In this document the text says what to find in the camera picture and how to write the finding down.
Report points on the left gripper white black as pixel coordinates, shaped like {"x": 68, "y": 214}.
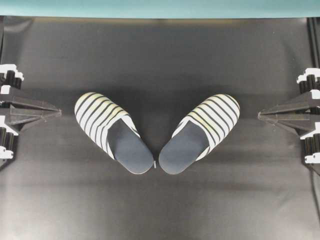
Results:
{"x": 10, "y": 77}

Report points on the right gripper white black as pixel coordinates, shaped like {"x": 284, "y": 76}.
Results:
{"x": 306, "y": 125}

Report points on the striped slipper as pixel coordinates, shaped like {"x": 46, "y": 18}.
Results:
{"x": 199, "y": 132}
{"x": 112, "y": 129}

